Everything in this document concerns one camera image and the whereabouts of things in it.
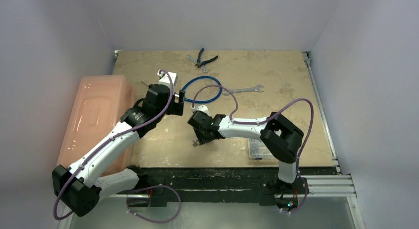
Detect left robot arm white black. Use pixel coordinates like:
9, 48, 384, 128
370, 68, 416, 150
52, 84, 185, 220

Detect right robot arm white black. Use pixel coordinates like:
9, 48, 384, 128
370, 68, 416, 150
188, 110, 304, 193

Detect large silver open wrench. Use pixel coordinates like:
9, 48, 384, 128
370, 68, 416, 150
222, 85, 264, 96

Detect small silver wrench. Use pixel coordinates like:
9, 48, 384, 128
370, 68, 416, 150
185, 55, 209, 73

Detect clear plastic screw box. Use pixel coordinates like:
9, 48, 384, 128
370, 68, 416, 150
248, 139, 275, 160

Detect pink plastic storage box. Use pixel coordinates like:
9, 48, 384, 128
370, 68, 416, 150
57, 75, 135, 167

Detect blue cable lock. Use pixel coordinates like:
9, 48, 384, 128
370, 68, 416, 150
181, 76, 223, 104

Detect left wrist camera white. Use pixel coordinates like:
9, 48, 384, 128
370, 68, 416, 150
157, 70, 178, 88

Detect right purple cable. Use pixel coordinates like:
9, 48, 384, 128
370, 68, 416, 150
192, 85, 315, 215

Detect blue handled pliers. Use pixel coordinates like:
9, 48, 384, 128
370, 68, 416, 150
195, 48, 219, 68

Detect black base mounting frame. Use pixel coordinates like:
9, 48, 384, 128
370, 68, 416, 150
116, 166, 338, 207

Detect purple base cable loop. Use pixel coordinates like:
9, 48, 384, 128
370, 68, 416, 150
126, 184, 182, 225

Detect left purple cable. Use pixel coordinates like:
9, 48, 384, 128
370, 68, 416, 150
53, 69, 175, 221

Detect aluminium rail frame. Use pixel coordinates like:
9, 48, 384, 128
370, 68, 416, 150
302, 52, 357, 198

